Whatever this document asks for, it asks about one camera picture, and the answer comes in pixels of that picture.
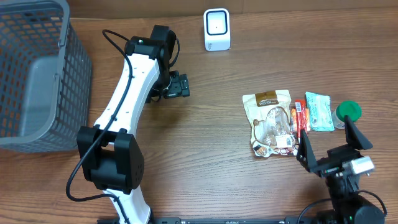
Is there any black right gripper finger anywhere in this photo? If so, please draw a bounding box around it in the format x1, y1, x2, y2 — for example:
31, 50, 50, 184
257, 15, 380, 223
296, 130, 318, 172
345, 115, 373, 150

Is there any green lid jar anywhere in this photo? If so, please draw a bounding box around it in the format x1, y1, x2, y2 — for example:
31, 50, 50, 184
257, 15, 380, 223
331, 100, 362, 129

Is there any orange juice carton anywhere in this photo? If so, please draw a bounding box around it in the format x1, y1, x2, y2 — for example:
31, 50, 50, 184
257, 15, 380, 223
291, 108, 311, 133

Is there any red stick snack packet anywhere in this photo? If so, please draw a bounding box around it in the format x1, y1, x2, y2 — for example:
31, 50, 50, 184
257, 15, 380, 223
295, 100, 310, 139

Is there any teal snack packet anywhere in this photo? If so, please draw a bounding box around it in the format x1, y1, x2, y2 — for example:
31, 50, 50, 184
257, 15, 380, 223
305, 92, 335, 131

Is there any red white snack packet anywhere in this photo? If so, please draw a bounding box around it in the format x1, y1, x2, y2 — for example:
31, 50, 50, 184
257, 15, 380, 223
242, 90, 298, 157

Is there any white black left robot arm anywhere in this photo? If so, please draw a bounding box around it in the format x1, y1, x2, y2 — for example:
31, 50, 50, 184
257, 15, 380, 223
66, 25, 190, 223

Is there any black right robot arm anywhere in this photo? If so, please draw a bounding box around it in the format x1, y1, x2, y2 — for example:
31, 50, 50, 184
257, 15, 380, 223
296, 116, 387, 224

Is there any grey plastic mesh basket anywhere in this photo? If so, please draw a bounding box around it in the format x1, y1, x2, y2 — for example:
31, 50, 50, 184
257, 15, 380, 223
1, 0, 93, 153

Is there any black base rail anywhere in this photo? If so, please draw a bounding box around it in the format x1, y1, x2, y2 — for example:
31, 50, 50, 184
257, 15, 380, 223
96, 217, 376, 224

